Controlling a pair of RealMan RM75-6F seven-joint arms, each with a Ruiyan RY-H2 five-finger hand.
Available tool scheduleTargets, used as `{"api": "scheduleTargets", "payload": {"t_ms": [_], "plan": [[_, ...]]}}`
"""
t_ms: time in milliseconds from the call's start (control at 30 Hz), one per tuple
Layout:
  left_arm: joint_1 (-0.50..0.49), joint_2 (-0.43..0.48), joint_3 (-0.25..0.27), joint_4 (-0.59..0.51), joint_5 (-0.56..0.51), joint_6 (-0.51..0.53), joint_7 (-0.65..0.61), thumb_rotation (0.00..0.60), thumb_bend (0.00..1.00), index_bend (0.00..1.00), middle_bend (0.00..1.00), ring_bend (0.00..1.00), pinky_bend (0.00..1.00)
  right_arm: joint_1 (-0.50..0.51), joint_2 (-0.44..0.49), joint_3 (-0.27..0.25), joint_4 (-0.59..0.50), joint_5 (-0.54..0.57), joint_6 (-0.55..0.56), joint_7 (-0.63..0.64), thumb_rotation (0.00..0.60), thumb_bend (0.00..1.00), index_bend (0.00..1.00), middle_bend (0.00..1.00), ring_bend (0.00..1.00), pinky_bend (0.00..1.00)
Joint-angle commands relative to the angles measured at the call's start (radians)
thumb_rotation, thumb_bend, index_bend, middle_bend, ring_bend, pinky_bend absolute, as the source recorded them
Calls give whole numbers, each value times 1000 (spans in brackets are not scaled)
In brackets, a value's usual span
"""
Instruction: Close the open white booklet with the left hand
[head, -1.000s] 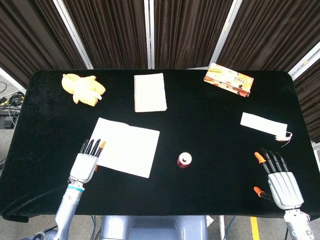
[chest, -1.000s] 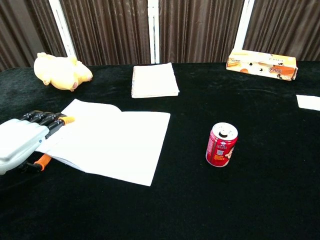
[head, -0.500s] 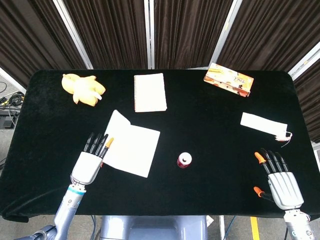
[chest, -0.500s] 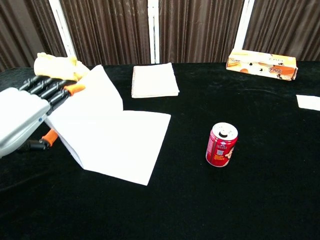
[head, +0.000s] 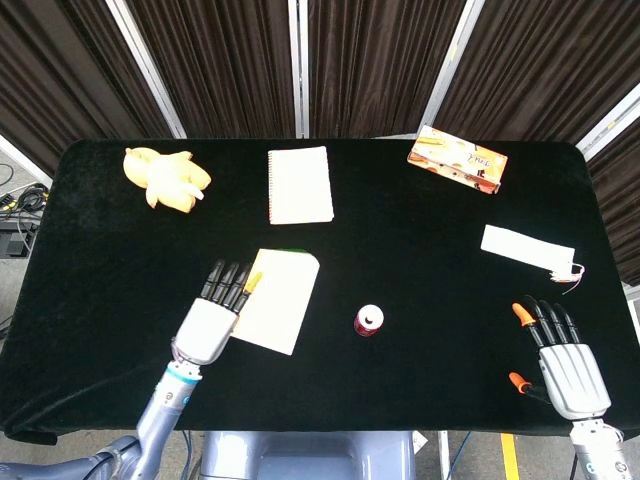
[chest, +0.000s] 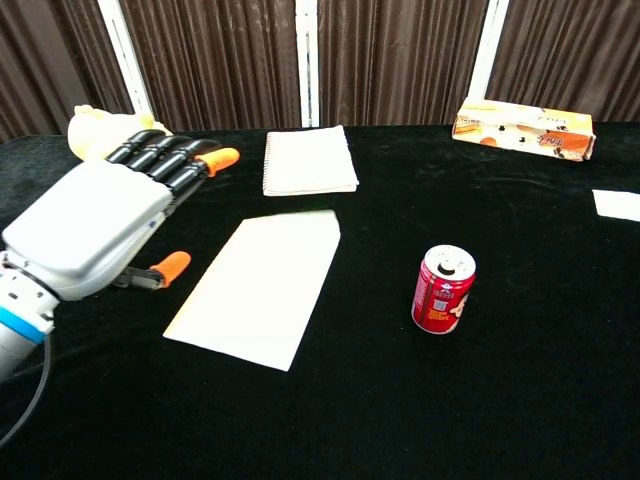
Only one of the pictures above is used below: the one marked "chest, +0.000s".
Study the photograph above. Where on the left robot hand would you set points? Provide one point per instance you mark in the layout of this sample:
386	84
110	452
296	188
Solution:
95	225

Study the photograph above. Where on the large white book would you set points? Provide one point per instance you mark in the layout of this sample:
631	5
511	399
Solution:
260	285

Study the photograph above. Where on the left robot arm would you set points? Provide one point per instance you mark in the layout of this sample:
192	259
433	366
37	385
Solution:
20	315

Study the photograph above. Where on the yellow plush pig toy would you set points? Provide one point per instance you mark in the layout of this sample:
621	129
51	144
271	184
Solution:
97	127

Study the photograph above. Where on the brown pleated curtain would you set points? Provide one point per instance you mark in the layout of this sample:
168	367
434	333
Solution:
225	60

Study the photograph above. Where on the spiral bound notepad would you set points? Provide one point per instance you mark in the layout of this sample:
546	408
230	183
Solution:
307	160

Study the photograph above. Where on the red soda can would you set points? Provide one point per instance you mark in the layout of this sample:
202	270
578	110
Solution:
442	295

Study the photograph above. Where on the black velvet tablecloth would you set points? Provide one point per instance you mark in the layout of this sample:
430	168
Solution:
450	400

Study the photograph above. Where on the orange snack box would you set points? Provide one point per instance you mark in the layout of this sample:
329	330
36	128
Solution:
525	129

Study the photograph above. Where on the white paper sheet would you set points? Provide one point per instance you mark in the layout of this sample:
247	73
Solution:
617	204

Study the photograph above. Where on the white frame post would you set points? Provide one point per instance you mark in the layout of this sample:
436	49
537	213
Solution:
122	52
307	62
487	47

